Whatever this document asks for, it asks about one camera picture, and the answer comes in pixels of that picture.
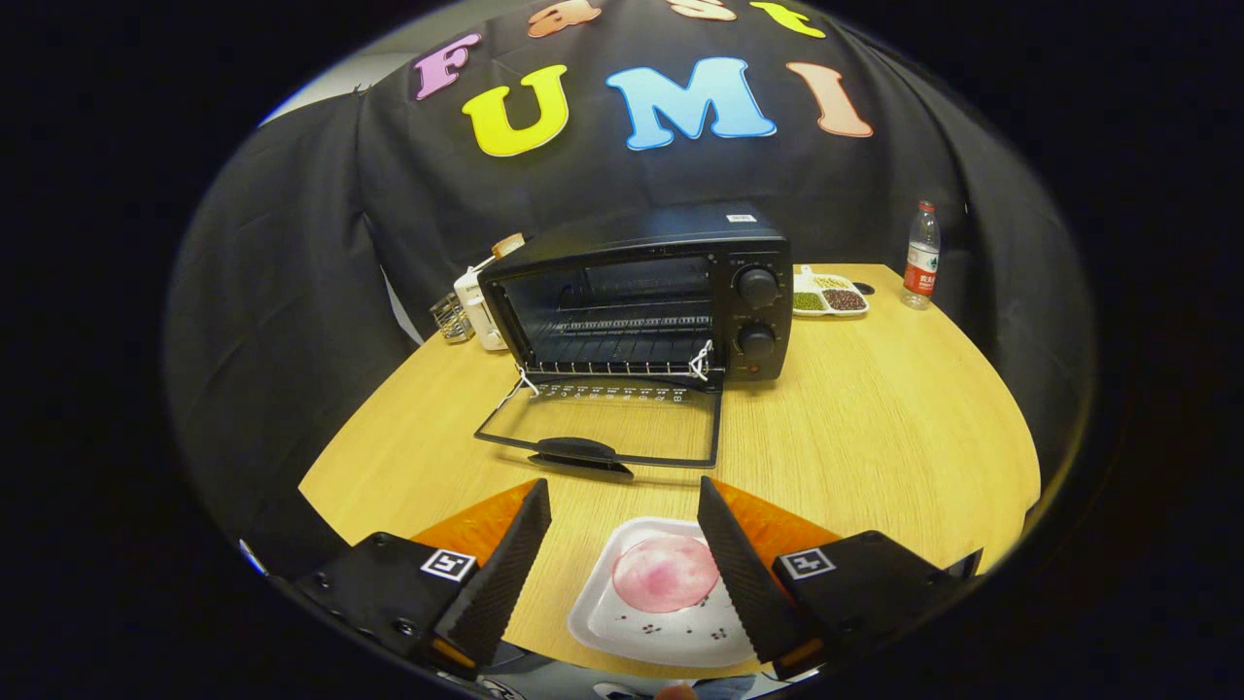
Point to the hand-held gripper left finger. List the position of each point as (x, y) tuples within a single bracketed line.
[(505, 583)]

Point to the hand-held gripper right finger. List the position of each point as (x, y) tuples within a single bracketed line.
[(743, 583)]

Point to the pink ham slice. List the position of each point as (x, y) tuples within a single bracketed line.
[(661, 574)]

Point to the white food tray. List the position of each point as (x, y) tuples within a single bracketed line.
[(671, 632)]

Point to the black toaster oven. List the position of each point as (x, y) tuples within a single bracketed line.
[(641, 233)]

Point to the white bread toaster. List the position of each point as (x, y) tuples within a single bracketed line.
[(476, 301)]

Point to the white divided bean dish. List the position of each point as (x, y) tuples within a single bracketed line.
[(844, 299)]

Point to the toasted bread slice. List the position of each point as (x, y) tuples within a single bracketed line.
[(507, 244)]

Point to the red label water bottle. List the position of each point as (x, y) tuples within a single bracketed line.
[(920, 267)]

